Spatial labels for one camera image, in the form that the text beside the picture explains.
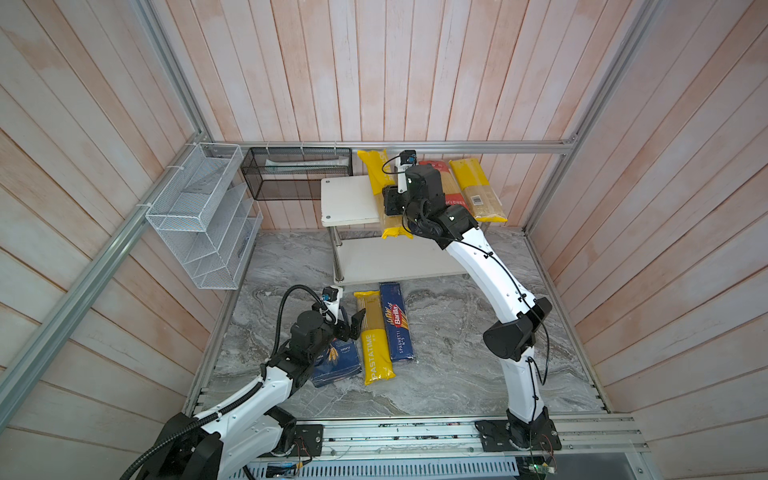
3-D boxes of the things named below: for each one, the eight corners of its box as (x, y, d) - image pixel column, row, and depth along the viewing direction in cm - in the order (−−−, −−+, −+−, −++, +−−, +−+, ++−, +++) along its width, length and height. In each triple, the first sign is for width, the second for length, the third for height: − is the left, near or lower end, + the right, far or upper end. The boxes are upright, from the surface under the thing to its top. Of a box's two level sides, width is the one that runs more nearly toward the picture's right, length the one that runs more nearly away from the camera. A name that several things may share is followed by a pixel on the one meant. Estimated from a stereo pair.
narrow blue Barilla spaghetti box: (390, 363, 88) (391, 358, 85) (379, 288, 105) (379, 282, 102) (414, 360, 88) (415, 355, 85) (399, 286, 105) (400, 280, 102)
